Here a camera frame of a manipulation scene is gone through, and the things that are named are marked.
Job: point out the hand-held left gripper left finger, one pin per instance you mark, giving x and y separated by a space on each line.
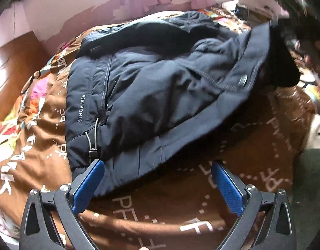
88 185

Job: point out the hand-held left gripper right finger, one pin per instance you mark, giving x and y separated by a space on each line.
226 187

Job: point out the dark blue padded jacket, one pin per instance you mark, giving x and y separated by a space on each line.
149 88

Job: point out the brown printed blanket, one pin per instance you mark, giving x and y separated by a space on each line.
227 187

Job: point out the white bag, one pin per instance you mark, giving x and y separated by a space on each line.
230 5

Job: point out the person's green clothing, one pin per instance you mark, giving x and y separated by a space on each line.
313 200

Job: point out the wooden headboard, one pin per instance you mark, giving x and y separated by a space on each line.
14 70

